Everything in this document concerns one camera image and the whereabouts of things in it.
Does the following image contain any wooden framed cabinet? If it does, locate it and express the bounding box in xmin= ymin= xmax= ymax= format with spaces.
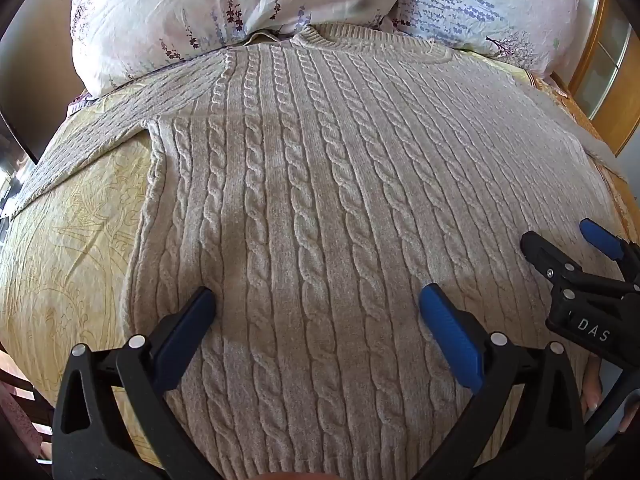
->
xmin=550 ymin=0 xmax=640 ymax=158

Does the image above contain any yellow patterned bedsheet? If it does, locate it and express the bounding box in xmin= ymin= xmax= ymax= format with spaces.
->
xmin=0 ymin=45 xmax=640 ymax=411

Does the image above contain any white floral pillow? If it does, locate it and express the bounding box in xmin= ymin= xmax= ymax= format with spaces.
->
xmin=60 ymin=0 xmax=406 ymax=98

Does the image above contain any dark flat panel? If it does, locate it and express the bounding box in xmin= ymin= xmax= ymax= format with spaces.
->
xmin=0 ymin=105 xmax=41 ymax=166

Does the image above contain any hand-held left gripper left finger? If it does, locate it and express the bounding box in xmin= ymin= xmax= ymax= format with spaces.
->
xmin=52 ymin=286 xmax=236 ymax=480

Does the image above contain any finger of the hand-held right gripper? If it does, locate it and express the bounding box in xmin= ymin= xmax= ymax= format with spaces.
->
xmin=520 ymin=231 xmax=640 ymax=306
xmin=579 ymin=219 xmax=640 ymax=281

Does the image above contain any dark wooden chair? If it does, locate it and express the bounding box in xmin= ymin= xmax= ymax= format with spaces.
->
xmin=0 ymin=345 xmax=53 ymax=466

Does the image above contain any blue lavender print pillow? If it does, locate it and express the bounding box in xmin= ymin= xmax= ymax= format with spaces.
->
xmin=390 ymin=0 xmax=596 ymax=76

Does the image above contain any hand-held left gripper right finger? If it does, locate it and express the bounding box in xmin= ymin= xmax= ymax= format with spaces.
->
xmin=410 ymin=284 xmax=588 ymax=480

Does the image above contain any beige cable knit sweater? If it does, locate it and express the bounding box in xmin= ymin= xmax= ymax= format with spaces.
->
xmin=10 ymin=22 xmax=621 ymax=480

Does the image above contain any person's right hand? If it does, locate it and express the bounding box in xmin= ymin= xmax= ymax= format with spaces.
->
xmin=580 ymin=359 xmax=604 ymax=410

